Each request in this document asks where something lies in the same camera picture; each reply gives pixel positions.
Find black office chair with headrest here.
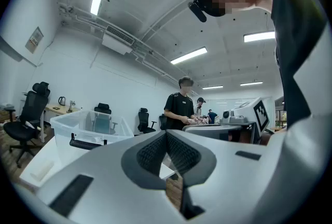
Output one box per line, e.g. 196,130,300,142
3,81,51,169

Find wall poster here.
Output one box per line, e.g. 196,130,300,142
24,26,45,54

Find clear plastic storage box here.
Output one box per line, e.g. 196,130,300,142
50,109,135,166

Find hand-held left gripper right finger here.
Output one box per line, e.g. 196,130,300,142
165,129,285,224

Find light wood desk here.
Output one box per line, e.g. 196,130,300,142
40,103,80,143

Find white ceiling pipes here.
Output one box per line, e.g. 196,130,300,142
58,2,203,94

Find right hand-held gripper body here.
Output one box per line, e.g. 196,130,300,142
219,96,275,145

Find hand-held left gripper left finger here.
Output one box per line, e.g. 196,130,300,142
12,129,187,224

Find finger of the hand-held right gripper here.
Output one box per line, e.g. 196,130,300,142
182,124,244,142

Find white ceiling air conditioner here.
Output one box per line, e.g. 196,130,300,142
101,24,136,56

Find person's black shirt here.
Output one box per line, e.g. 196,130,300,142
266,0,328,129

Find black head-worn camera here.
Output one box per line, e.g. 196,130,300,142
187,0,208,23

